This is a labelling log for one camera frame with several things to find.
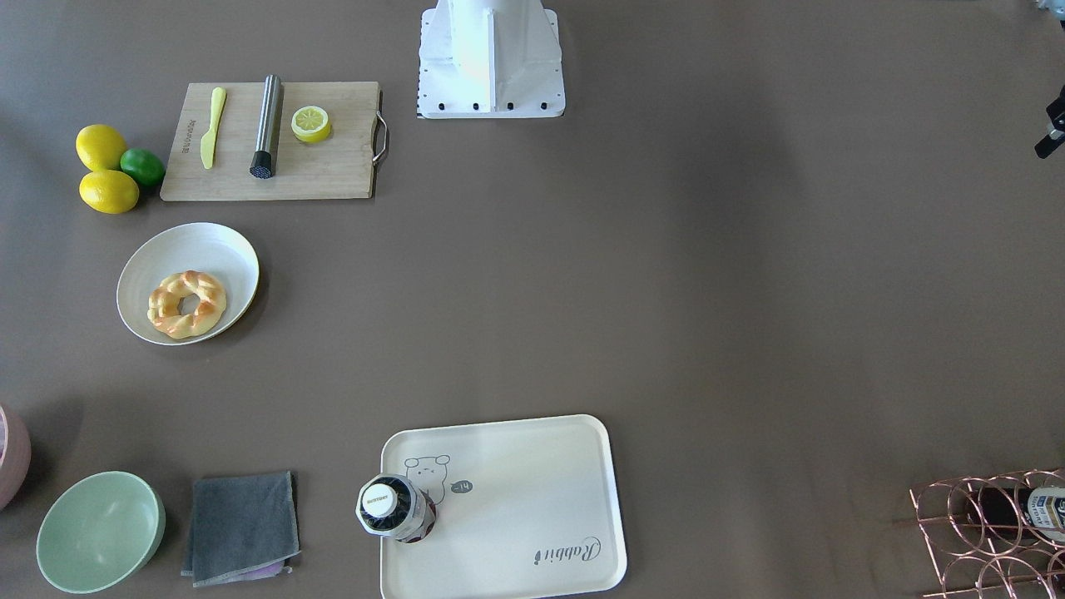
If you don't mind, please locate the steel muddler rod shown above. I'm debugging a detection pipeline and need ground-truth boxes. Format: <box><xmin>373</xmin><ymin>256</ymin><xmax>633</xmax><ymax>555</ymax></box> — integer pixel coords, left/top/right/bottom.
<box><xmin>250</xmin><ymin>72</ymin><xmax>283</xmax><ymax>181</ymax></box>

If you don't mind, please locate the grey folded cloth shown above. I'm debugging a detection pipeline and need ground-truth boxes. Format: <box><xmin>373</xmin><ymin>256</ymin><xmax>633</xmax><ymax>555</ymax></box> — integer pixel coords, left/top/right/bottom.
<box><xmin>181</xmin><ymin>471</ymin><xmax>300</xmax><ymax>587</ymax></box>

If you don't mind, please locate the yellow lemon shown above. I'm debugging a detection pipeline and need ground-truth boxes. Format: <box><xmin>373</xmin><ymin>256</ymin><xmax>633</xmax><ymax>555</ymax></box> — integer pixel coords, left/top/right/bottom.
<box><xmin>75</xmin><ymin>124</ymin><xmax>128</xmax><ymax>173</ymax></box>
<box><xmin>79</xmin><ymin>169</ymin><xmax>141</xmax><ymax>215</ymax></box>

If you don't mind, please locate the twisted glazed donut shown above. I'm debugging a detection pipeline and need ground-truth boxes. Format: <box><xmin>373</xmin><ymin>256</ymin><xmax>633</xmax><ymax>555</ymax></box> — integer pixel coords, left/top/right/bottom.
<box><xmin>147</xmin><ymin>270</ymin><xmax>227</xmax><ymax>339</ymax></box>

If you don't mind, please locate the lower yellow lemon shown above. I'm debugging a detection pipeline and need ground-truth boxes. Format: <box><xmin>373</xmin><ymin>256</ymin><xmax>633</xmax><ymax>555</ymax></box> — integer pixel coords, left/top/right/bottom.
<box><xmin>79</xmin><ymin>169</ymin><xmax>141</xmax><ymax>215</ymax></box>

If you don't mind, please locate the bamboo cutting board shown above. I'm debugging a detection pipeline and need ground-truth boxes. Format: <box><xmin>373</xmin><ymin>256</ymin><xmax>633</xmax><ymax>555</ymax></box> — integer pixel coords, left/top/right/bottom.
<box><xmin>160</xmin><ymin>81</ymin><xmax>387</xmax><ymax>203</ymax></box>

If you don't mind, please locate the upper yellow lemon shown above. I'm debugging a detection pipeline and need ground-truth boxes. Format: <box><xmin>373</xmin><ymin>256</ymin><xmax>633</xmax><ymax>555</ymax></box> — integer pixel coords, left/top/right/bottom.
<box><xmin>75</xmin><ymin>124</ymin><xmax>128</xmax><ymax>173</ymax></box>

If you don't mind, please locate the white plate bowl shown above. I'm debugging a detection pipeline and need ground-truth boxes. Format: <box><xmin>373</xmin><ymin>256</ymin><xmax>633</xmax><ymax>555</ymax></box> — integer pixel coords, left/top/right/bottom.
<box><xmin>116</xmin><ymin>221</ymin><xmax>260</xmax><ymax>345</ymax></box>

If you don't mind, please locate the pink bowl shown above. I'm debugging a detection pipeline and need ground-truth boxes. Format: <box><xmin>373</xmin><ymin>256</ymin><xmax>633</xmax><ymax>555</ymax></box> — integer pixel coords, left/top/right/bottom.
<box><xmin>1</xmin><ymin>404</ymin><xmax>32</xmax><ymax>509</ymax></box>

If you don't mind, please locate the cream rabbit tray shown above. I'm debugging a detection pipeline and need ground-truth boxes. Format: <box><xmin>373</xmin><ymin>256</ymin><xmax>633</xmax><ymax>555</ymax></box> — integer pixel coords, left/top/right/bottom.
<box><xmin>380</xmin><ymin>414</ymin><xmax>628</xmax><ymax>598</ymax></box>

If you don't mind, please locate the half lemon slice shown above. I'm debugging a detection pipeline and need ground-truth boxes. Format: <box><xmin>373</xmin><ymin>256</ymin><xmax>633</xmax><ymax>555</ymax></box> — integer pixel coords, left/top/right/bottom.
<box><xmin>290</xmin><ymin>106</ymin><xmax>332</xmax><ymax>143</ymax></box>

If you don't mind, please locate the dark tea bottle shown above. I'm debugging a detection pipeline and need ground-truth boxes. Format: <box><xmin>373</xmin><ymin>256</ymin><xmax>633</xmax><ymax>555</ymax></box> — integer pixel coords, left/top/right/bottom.
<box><xmin>354</xmin><ymin>473</ymin><xmax>437</xmax><ymax>543</ymax></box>

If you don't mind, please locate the mint green bowl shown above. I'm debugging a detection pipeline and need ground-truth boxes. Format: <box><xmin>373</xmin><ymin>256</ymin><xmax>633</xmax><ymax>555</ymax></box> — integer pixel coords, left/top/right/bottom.
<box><xmin>37</xmin><ymin>471</ymin><xmax>165</xmax><ymax>594</ymax></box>

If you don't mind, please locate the bottle in wire rack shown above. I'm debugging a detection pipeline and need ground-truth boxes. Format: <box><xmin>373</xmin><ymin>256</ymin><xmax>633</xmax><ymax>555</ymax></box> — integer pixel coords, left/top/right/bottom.
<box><xmin>966</xmin><ymin>486</ymin><xmax>1064</xmax><ymax>546</ymax></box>

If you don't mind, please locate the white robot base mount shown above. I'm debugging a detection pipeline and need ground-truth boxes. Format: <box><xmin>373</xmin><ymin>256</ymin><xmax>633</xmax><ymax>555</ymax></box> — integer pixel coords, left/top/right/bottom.
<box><xmin>416</xmin><ymin>1</ymin><xmax>566</xmax><ymax>119</ymax></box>

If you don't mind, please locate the yellow plastic knife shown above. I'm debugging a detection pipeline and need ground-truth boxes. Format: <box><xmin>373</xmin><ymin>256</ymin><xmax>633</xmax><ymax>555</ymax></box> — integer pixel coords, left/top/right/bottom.
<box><xmin>199</xmin><ymin>87</ymin><xmax>227</xmax><ymax>169</ymax></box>

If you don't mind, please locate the green lime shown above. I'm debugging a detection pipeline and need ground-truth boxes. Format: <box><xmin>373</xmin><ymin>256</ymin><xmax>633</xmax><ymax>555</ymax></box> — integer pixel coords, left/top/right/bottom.
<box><xmin>119</xmin><ymin>148</ymin><xmax>165</xmax><ymax>189</ymax></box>

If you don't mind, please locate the copper wire bottle rack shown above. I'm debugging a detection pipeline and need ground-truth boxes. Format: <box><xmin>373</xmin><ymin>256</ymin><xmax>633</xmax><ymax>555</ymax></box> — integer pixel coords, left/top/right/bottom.
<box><xmin>910</xmin><ymin>468</ymin><xmax>1064</xmax><ymax>598</ymax></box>

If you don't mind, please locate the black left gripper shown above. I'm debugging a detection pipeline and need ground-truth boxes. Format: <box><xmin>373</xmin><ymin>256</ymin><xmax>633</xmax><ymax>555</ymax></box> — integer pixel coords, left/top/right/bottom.
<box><xmin>1034</xmin><ymin>87</ymin><xmax>1065</xmax><ymax>159</ymax></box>

